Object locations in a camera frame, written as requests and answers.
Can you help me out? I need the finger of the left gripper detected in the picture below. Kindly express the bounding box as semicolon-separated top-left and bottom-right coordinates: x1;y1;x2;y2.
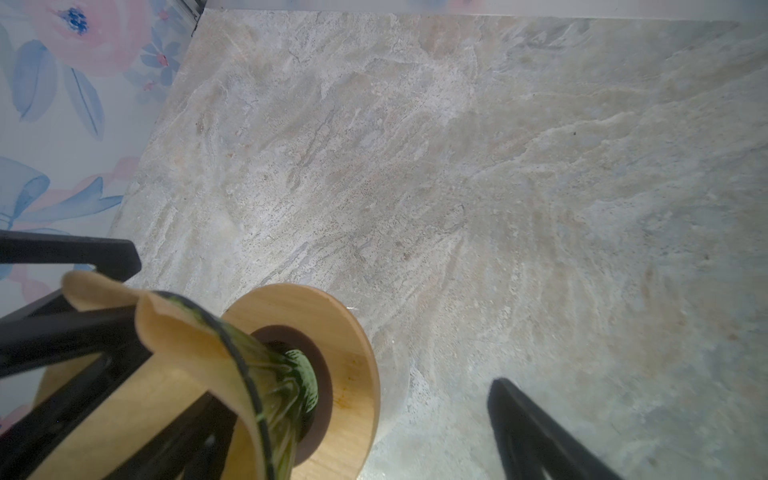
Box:
0;229;143;325
1;306;150;479

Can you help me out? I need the wooden dripper ring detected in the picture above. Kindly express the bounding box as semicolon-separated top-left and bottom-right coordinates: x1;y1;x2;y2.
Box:
221;283;382;480

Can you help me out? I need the brown paper coffee filter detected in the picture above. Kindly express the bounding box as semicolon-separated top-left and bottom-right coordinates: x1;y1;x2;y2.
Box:
30;271;267;479

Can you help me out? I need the green glass dripper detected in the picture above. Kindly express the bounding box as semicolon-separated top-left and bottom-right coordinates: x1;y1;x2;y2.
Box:
157;291;319;479

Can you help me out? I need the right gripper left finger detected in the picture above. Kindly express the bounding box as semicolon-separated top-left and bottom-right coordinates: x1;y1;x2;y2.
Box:
107;394;236;479

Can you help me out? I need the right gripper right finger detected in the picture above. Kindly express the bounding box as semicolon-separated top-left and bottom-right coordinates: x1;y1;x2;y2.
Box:
487;378;620;480

